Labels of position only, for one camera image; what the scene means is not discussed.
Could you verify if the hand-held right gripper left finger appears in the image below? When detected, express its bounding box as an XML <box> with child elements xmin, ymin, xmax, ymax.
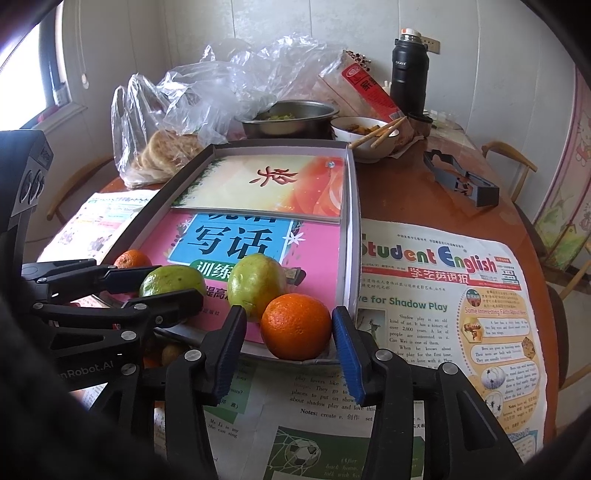
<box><xmin>90</xmin><ymin>305</ymin><xmax>249</xmax><ymax>480</ymax></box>

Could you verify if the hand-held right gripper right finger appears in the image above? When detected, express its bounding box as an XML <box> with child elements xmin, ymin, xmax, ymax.
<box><xmin>331</xmin><ymin>305</ymin><xmax>525</xmax><ymax>480</ymax></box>

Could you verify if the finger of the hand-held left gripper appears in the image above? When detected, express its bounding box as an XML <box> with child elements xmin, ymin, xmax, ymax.
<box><xmin>32</xmin><ymin>290</ymin><xmax>206</xmax><ymax>345</ymax></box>
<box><xmin>21</xmin><ymin>258</ymin><xmax>161</xmax><ymax>304</ymax></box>

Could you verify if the small orange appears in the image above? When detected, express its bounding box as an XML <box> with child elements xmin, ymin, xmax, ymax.
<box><xmin>113</xmin><ymin>249</ymin><xmax>153</xmax><ymax>270</ymax></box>

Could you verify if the oblong green mango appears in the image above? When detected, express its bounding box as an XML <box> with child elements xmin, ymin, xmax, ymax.
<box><xmin>139</xmin><ymin>265</ymin><xmax>207</xmax><ymax>301</ymax></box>

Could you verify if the large orange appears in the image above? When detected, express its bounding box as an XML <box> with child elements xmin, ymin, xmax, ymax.
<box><xmin>261</xmin><ymin>293</ymin><xmax>333</xmax><ymax>361</ymax></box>

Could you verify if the shallow grey cardboard box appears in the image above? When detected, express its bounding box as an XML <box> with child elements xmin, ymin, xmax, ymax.
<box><xmin>99</xmin><ymin>138</ymin><xmax>362</xmax><ymax>365</ymax></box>

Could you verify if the wooden chair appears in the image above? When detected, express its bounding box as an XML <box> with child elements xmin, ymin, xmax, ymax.
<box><xmin>46</xmin><ymin>156</ymin><xmax>116</xmax><ymax>227</ymax></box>
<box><xmin>481</xmin><ymin>141</ymin><xmax>555</xmax><ymax>273</ymax></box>

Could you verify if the pink and blue book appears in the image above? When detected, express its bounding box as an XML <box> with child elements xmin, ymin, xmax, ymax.
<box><xmin>134</xmin><ymin>210</ymin><xmax>345</xmax><ymax>356</ymax></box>

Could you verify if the window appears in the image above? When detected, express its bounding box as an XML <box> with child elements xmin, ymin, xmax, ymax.
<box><xmin>0</xmin><ymin>0</ymin><xmax>70</xmax><ymax>132</ymax></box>

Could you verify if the stack of flatbreads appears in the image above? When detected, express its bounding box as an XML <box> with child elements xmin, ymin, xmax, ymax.
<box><xmin>124</xmin><ymin>129</ymin><xmax>206</xmax><ymax>185</ymax></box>

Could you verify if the cream and orange book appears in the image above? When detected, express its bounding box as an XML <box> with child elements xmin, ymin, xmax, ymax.
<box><xmin>171</xmin><ymin>154</ymin><xmax>348</xmax><ymax>225</ymax></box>

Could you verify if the white bowl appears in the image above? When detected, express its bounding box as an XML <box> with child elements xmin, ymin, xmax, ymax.
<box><xmin>331</xmin><ymin>116</ymin><xmax>400</xmax><ymax>163</ymax></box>

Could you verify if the metal pot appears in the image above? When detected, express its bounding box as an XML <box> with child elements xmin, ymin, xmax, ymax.
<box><xmin>235</xmin><ymin>100</ymin><xmax>340</xmax><ymax>140</ymax></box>

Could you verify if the wooden chopstick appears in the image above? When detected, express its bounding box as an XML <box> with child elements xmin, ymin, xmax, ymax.
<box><xmin>347</xmin><ymin>115</ymin><xmax>408</xmax><ymax>149</ymax></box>
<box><xmin>368</xmin><ymin>119</ymin><xmax>410</xmax><ymax>149</ymax></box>

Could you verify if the brown cooked food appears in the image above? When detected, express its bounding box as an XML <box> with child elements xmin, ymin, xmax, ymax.
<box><xmin>344</xmin><ymin>119</ymin><xmax>384</xmax><ymax>136</ymax></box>

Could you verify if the crumpled clear plastic bag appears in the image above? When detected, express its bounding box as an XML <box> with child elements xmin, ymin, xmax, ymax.
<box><xmin>157</xmin><ymin>32</ymin><xmax>345</xmax><ymax>144</ymax></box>

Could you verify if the red label plastic package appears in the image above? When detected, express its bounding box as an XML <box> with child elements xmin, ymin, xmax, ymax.
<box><xmin>316</xmin><ymin>50</ymin><xmax>407</xmax><ymax>125</ymax></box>

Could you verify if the black thermos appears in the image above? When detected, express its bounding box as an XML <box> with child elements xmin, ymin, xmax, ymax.
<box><xmin>390</xmin><ymin>28</ymin><xmax>432</xmax><ymax>118</ymax></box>

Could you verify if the white pull cord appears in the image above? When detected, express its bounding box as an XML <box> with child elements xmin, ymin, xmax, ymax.
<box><xmin>74</xmin><ymin>0</ymin><xmax>89</xmax><ymax>88</ymax></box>

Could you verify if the black plastic bracket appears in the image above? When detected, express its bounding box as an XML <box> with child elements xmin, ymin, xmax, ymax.
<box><xmin>423</xmin><ymin>150</ymin><xmax>500</xmax><ymax>208</ymax></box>

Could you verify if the cartoon wall poster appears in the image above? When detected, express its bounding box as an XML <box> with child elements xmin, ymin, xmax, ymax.
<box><xmin>533</xmin><ymin>65</ymin><xmax>591</xmax><ymax>278</ymax></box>

